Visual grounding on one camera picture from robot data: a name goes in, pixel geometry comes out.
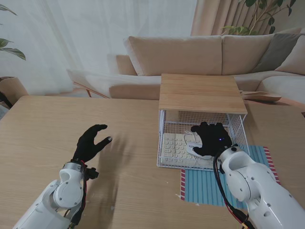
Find wood top wire organizer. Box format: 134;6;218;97
158;73;248;141

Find white sheer curtain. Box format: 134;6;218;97
0;0;198;96

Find tall green leafy plant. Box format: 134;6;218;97
221;0;297;36

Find black red arm cable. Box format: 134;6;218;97
213;155;253;229
66;160;89;227

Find broad-leaf green plant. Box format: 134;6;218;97
0;4;26;61

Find black stand piece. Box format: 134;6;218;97
0;92;13;110

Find black red right arm cable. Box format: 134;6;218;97
213;155;253;229

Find shallow wooden tray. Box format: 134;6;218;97
239;90;282;103

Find thin white cable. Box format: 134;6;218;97
183;130;203;165

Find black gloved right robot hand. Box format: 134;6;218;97
190;121;233;157

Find black red left arm cable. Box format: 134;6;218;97
66;160;89;227

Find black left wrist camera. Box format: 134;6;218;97
85;167;100;180

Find grey sofa cushion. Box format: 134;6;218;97
254;32;301;73

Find beige pleated curtain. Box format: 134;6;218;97
190;0;305;37

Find white lounge chair wooden legs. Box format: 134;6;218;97
66;68;112;99

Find cream sofa cushion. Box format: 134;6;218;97
275;35;305;76

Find white wire drawer basket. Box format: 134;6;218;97
156;111;251;171

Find beige sectional sofa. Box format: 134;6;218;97
108;27;305;105

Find cream round-key keyboard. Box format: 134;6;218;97
161;132;215;167

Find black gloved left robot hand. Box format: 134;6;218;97
72;124;113;163

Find blue striped mouse pad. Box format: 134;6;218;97
180;145;281;207

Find white computer mouse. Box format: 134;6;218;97
185;142;213;160

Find beige woven planter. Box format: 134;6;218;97
0;76;30;101

